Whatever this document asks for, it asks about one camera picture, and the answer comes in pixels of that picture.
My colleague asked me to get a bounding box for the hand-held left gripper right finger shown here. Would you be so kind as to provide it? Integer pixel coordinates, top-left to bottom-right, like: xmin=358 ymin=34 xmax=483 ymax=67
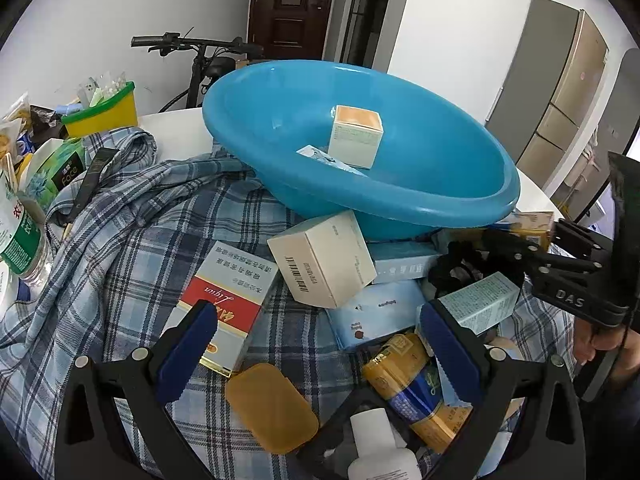
xmin=417 ymin=300 xmax=586 ymax=480

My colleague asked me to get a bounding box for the black slim box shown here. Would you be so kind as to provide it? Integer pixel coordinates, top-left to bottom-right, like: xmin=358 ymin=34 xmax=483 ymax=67
xmin=65 ymin=147 xmax=121 ymax=223

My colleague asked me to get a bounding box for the dark brown door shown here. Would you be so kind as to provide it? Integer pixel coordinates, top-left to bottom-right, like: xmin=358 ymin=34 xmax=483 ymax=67
xmin=247 ymin=0 xmax=341 ymax=61

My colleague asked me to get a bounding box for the person's right hand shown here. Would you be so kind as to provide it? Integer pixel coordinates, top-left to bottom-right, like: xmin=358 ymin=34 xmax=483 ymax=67
xmin=572 ymin=317 xmax=640 ymax=387

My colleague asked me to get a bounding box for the blue plastic basin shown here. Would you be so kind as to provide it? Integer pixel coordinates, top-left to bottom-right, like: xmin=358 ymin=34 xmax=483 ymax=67
xmin=202 ymin=60 xmax=521 ymax=241

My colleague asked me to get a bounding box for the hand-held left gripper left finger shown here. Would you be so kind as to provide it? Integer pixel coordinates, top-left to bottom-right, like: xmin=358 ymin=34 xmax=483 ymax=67
xmin=55 ymin=300 xmax=221 ymax=480

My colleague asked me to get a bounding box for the snack bag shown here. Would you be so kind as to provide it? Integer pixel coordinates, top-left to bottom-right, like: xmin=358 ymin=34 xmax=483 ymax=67
xmin=0 ymin=92 xmax=31 ymax=161

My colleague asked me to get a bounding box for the gold and grey refrigerator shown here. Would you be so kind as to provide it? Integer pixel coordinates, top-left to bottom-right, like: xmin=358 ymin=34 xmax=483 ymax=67
xmin=485 ymin=0 xmax=610 ymax=176

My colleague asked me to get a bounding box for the bunch of small sachets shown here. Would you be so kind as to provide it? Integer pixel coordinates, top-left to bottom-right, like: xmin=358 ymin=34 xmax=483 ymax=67
xmin=75 ymin=72 xmax=128 ymax=108

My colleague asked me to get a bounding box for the red and white cigarette box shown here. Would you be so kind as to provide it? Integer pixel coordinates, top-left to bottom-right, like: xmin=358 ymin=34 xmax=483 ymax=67
xmin=161 ymin=241 xmax=280 ymax=378

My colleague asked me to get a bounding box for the black framed sliding door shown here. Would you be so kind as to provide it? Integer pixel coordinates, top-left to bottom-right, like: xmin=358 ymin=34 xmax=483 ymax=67
xmin=322 ymin=0 xmax=398 ymax=68

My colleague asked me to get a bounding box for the white plastic bottle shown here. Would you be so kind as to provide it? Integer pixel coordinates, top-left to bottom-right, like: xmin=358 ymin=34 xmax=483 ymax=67
xmin=347 ymin=408 xmax=423 ymax=480

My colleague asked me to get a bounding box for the light blue mask packet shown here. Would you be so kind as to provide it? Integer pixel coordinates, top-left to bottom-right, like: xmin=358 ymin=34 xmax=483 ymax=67
xmin=325 ymin=280 xmax=426 ymax=351

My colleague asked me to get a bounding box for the yellow container with green lid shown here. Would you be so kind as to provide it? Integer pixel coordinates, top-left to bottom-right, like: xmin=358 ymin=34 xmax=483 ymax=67
xmin=61 ymin=81 xmax=138 ymax=138

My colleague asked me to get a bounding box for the gold box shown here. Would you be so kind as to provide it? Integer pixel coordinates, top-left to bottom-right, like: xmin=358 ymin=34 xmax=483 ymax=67
xmin=500 ymin=211 xmax=556 ymax=251

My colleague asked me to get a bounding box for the orange soap bar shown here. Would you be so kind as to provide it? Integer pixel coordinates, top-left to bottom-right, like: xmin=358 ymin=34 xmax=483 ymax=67
xmin=225 ymin=363 xmax=320 ymax=455

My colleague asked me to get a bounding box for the white cardboard box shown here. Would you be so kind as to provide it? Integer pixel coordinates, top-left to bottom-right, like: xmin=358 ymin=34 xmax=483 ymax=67
xmin=267 ymin=210 xmax=378 ymax=309

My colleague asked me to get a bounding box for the light blue box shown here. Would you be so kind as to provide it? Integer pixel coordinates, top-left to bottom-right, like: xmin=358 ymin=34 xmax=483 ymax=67
xmin=370 ymin=241 xmax=443 ymax=286

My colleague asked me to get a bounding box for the pale teal tall box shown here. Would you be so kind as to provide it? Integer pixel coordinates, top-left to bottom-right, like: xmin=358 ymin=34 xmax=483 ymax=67
xmin=437 ymin=272 xmax=523 ymax=337

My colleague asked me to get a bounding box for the black electric scooter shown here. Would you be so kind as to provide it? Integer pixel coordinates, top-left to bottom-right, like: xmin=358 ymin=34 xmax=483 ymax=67
xmin=131 ymin=32 xmax=265 ymax=113

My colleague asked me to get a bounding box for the cream cube box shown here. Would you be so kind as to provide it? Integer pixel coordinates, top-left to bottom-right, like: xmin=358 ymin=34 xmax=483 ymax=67
xmin=327 ymin=105 xmax=385 ymax=170

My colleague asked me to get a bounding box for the blue plaid shirt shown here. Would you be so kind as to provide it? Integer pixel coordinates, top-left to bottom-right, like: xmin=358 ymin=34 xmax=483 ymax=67
xmin=0 ymin=130 xmax=576 ymax=480

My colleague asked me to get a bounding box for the green tissue pack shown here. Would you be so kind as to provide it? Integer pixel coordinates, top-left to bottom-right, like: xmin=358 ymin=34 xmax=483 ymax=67
xmin=25 ymin=137 xmax=87 ymax=211

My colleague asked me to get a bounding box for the gold and blue cigarette pack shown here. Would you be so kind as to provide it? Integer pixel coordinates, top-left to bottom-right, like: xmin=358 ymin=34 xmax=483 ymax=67
xmin=361 ymin=332 xmax=473 ymax=453

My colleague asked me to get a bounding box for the clear water bottle green label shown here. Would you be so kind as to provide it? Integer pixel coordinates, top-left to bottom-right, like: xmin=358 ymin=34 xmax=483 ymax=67
xmin=0 ymin=170 xmax=53 ymax=286

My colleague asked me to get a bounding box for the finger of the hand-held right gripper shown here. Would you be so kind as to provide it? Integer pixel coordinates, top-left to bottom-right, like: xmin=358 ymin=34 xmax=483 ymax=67
xmin=495 ymin=247 xmax=601 ymax=277
xmin=482 ymin=229 xmax=557 ymax=255

